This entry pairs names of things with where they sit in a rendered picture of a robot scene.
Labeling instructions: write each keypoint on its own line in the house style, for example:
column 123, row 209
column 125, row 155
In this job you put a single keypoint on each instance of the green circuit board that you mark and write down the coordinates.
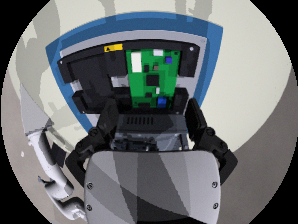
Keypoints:
column 152, row 76

